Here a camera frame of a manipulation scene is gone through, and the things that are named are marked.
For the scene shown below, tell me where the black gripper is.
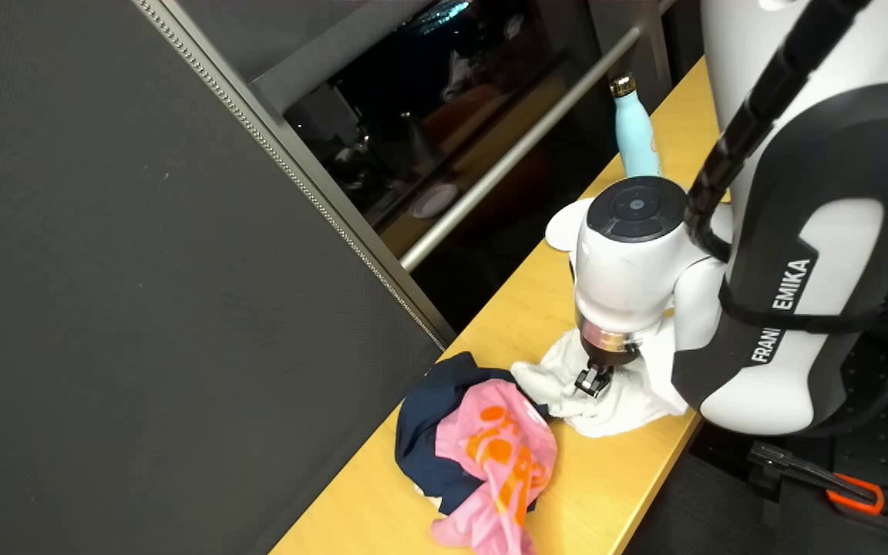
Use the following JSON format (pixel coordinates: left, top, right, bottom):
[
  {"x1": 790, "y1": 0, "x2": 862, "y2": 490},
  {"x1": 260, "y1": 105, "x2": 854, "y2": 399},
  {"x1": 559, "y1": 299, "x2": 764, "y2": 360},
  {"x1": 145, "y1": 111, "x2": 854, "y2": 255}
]
[{"x1": 572, "y1": 319, "x2": 642, "y2": 400}]

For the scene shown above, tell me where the white grey towel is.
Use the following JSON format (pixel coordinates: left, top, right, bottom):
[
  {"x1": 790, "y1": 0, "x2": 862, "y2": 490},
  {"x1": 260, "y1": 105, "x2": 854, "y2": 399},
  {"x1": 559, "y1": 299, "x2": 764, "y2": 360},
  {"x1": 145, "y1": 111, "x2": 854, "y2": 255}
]
[{"x1": 508, "y1": 327, "x2": 694, "y2": 442}]

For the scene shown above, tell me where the pink orange patterned cloth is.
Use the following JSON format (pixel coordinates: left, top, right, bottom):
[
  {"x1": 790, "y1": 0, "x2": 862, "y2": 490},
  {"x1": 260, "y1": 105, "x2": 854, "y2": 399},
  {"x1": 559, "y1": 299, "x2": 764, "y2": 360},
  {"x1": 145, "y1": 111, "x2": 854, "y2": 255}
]
[{"x1": 429, "y1": 377, "x2": 561, "y2": 555}]

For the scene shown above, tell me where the navy blue cloth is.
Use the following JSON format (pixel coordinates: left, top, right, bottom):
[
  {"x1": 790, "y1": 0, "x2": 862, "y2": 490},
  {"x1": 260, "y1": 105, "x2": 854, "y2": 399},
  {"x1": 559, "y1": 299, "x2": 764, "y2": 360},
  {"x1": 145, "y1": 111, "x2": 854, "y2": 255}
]
[{"x1": 393, "y1": 351, "x2": 554, "y2": 519}]

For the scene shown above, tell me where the silver metal handrail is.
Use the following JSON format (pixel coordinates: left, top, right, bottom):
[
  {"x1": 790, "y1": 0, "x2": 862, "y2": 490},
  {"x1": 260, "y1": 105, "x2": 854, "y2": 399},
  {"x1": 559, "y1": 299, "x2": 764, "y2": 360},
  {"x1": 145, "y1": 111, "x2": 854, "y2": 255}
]
[{"x1": 399, "y1": 23, "x2": 652, "y2": 275}]

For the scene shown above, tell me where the black orange clamp tool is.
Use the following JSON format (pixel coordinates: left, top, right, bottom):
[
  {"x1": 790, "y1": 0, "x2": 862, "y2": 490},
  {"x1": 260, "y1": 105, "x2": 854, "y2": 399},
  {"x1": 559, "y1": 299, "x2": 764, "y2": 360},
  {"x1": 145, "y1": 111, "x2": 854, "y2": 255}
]
[{"x1": 748, "y1": 442, "x2": 888, "y2": 522}]

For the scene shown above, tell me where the light blue water bottle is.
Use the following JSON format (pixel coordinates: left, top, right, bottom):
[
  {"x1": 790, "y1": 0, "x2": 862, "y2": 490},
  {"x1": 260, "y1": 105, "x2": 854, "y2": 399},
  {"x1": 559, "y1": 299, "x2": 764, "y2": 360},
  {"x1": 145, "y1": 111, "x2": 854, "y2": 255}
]
[{"x1": 607, "y1": 71, "x2": 666, "y2": 183}]

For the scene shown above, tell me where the thick black corrugated cable conduit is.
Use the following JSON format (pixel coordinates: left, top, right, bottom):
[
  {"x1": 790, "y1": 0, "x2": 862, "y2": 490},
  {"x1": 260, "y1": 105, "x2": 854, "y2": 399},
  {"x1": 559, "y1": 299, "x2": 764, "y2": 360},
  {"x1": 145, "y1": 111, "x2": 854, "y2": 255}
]
[{"x1": 683, "y1": 0, "x2": 874, "y2": 265}]

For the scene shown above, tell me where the grey window frame post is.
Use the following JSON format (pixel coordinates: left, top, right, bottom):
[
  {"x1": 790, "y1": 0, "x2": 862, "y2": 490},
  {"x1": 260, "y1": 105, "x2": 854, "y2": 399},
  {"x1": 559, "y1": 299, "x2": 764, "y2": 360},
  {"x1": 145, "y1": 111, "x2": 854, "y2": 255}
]
[{"x1": 134, "y1": 0, "x2": 457, "y2": 348}]

